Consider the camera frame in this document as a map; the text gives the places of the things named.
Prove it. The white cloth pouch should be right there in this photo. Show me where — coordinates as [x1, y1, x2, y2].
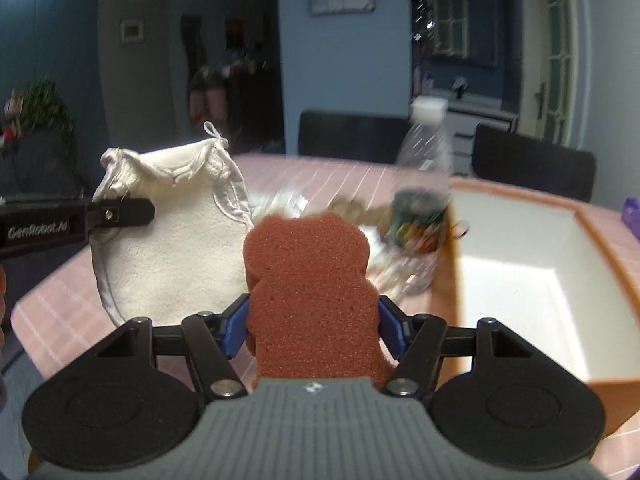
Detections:
[90, 122, 253, 326]

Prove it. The brown bear sponge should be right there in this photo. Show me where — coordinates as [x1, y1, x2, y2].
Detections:
[243, 212, 393, 388]

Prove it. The brown plush toy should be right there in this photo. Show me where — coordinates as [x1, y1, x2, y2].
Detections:
[326, 196, 392, 229]

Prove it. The white plastic bag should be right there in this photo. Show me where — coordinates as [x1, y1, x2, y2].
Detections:
[248, 188, 308, 223]

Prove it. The orange cardboard box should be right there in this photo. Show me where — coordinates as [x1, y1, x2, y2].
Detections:
[431, 178, 639, 434]

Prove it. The clear plastic water bottle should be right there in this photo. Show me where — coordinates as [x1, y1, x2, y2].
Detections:
[386, 96, 452, 297]

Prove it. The black chair right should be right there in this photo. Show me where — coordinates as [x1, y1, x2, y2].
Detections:
[471, 124, 597, 203]

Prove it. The black chair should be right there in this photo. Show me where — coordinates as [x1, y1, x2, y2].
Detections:
[471, 124, 597, 203]
[298, 110, 410, 165]

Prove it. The black chair left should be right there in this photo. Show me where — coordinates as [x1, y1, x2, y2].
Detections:
[298, 110, 410, 165]

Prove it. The small framed picture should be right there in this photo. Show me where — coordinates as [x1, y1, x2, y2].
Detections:
[119, 18, 145, 46]

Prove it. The white cabinet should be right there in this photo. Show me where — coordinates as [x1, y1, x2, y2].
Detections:
[445, 100, 518, 177]

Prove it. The purple tissue pack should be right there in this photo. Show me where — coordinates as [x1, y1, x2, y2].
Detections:
[620, 197, 640, 240]

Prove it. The white glass door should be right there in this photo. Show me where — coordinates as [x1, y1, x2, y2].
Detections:
[518, 0, 580, 146]

